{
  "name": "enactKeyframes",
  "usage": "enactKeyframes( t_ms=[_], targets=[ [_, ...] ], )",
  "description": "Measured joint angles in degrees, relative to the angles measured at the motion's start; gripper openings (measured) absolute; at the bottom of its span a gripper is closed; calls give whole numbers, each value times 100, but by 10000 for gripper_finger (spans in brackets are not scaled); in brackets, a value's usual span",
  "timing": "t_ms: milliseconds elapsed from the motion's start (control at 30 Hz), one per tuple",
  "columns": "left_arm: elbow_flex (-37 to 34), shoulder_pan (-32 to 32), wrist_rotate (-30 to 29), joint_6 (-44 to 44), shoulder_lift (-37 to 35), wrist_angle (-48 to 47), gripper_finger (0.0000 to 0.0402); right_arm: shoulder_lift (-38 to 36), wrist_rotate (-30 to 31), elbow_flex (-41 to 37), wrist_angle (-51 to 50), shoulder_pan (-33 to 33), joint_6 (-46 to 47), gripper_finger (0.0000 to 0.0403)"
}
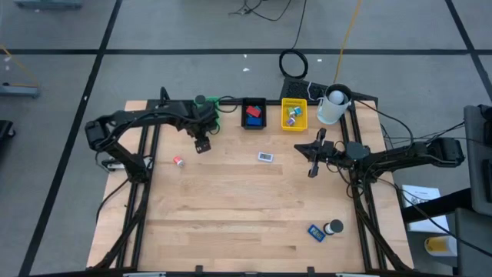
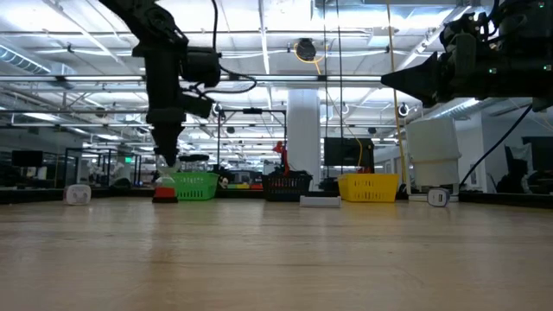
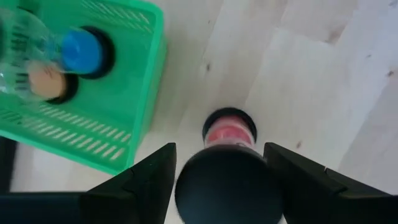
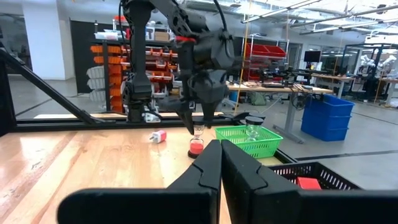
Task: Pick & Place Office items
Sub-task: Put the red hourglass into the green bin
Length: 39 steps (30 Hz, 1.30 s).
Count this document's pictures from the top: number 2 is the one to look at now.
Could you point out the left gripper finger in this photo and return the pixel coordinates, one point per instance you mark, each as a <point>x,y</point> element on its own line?
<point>167,142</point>

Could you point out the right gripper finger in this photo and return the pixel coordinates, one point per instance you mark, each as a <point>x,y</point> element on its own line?
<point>421,73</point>
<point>427,97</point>

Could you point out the blue sand hourglass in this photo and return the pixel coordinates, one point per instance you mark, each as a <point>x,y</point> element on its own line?
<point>204,157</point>

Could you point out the red sand hourglass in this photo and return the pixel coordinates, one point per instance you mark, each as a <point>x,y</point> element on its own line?
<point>164,192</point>

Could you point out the white charger plug dark face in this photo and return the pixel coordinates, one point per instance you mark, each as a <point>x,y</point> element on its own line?
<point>438,197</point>

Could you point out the pink white charger plug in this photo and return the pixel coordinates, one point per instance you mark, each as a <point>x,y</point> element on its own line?
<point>78,194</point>

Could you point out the white digital display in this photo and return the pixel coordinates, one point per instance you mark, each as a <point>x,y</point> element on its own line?
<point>320,201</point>

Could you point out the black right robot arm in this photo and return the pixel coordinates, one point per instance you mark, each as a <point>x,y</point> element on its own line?
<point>518,78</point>

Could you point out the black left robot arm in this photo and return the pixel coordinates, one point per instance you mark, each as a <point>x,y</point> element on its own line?
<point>162,65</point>

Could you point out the green plastic basket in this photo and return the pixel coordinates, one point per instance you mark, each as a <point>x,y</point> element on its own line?
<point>196,185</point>

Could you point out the yellow plastic basket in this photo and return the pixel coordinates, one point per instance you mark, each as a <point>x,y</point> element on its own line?
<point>369,188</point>

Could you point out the large black monitor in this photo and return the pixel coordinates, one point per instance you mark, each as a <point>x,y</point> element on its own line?
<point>540,153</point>

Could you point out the black plastic basket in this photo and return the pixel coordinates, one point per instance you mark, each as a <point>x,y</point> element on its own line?
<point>285,185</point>

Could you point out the white column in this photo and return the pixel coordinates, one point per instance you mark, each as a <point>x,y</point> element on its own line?
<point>304,129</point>

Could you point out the small black monitor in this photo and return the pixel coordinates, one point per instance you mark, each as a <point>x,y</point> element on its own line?
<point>27,158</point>

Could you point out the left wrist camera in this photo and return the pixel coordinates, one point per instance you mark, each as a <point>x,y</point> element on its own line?
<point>196,104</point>

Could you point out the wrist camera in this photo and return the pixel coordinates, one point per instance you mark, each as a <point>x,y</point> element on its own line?
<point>196,104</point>
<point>464,23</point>

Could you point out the black glass frame enclosure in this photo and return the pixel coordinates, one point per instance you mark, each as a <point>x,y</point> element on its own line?
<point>138,170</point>

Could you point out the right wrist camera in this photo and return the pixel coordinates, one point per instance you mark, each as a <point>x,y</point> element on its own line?
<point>464,23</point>

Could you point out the black frame rig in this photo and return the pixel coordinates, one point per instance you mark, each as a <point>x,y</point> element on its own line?
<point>252,111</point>

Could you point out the black aluminium table frame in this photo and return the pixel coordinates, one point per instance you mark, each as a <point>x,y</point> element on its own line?
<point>26,195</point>

